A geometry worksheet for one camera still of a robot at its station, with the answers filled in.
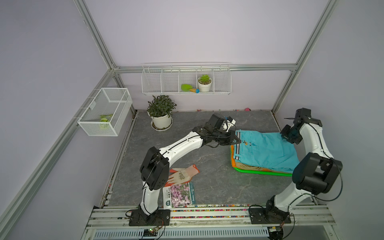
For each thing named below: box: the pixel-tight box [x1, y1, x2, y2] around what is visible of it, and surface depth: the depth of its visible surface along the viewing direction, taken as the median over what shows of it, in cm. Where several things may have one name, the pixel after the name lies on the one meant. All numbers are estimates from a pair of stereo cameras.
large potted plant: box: [147, 95, 177, 131], surface depth 101 cm
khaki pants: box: [235, 162, 283, 173], surface depth 80 cm
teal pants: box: [233, 130, 300, 174], surface depth 84 cm
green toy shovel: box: [181, 84, 200, 93], surface depth 102 cm
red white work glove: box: [164, 164, 200, 187], surface depth 88 cm
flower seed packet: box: [162, 181, 196, 210], surface depth 81 cm
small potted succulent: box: [197, 74, 213, 93], surface depth 93 cm
